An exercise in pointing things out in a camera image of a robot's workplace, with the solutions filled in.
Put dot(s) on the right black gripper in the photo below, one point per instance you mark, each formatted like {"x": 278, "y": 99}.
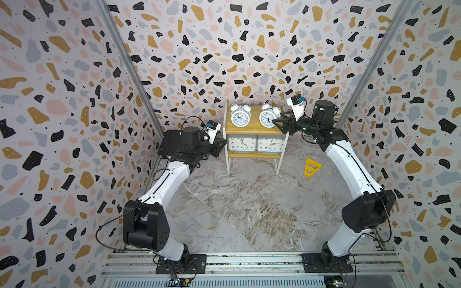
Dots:
{"x": 287, "y": 122}

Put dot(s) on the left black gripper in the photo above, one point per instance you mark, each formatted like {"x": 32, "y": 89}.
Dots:
{"x": 215, "y": 147}

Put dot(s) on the white twin-bell clock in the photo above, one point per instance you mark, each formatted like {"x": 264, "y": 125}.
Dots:
{"x": 240, "y": 115}
{"x": 268, "y": 115}

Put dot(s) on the grey square alarm clock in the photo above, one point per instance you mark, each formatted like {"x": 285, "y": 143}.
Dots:
{"x": 244, "y": 143}
{"x": 270, "y": 144}

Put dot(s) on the wooden two-tier shelf white frame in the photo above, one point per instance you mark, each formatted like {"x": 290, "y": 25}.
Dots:
{"x": 254, "y": 128}

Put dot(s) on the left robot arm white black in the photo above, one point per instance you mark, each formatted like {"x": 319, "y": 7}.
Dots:
{"x": 145, "y": 225}

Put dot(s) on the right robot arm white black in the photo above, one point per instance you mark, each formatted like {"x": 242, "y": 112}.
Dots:
{"x": 371, "y": 204}

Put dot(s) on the black case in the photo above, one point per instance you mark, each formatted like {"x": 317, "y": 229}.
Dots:
{"x": 185, "y": 144}

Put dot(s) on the yellow plastic triangle tool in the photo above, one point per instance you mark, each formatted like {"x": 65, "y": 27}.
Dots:
{"x": 311, "y": 167}

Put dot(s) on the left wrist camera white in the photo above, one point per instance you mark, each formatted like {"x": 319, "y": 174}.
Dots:
{"x": 213, "y": 128}

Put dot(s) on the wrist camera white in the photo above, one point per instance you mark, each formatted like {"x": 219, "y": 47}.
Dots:
{"x": 213, "y": 128}
{"x": 297, "y": 104}

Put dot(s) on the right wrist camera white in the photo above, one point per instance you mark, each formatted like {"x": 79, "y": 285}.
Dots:
{"x": 297, "y": 104}

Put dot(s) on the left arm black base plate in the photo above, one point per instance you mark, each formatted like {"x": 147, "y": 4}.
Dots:
{"x": 191, "y": 264}

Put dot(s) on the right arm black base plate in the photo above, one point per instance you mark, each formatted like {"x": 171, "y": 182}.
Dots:
{"x": 318, "y": 262}

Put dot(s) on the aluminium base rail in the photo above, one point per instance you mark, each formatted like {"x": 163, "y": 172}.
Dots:
{"x": 371, "y": 269}

